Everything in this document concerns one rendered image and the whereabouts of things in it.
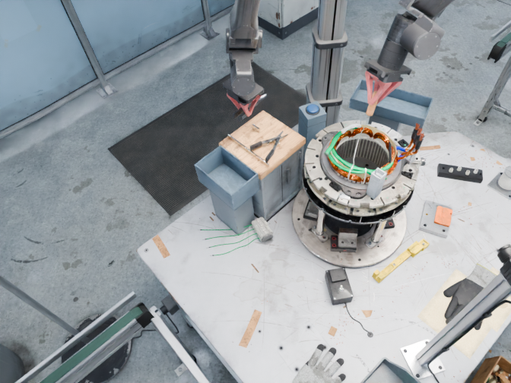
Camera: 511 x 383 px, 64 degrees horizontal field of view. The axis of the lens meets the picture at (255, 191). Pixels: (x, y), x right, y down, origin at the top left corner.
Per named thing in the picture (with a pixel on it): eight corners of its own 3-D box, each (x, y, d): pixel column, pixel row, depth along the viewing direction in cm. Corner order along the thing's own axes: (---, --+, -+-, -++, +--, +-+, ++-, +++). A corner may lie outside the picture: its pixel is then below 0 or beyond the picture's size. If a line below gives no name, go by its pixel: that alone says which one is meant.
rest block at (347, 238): (338, 235, 134) (339, 227, 130) (355, 236, 133) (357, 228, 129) (338, 247, 131) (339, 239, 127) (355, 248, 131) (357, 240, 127)
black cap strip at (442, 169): (480, 183, 147) (483, 179, 145) (436, 176, 150) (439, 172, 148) (480, 172, 150) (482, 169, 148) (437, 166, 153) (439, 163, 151)
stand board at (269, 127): (261, 180, 122) (260, 175, 120) (219, 147, 130) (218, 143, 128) (306, 143, 129) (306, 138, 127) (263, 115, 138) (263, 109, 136)
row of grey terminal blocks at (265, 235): (274, 240, 139) (274, 234, 136) (262, 246, 138) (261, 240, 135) (261, 218, 144) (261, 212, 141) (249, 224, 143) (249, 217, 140)
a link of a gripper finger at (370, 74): (392, 109, 100) (409, 73, 94) (373, 112, 96) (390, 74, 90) (372, 96, 104) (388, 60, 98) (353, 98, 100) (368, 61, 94)
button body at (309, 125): (321, 161, 158) (326, 113, 137) (305, 167, 157) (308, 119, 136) (313, 149, 162) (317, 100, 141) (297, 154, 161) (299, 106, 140)
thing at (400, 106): (412, 154, 157) (433, 97, 134) (404, 174, 152) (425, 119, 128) (350, 135, 165) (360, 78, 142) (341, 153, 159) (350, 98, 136)
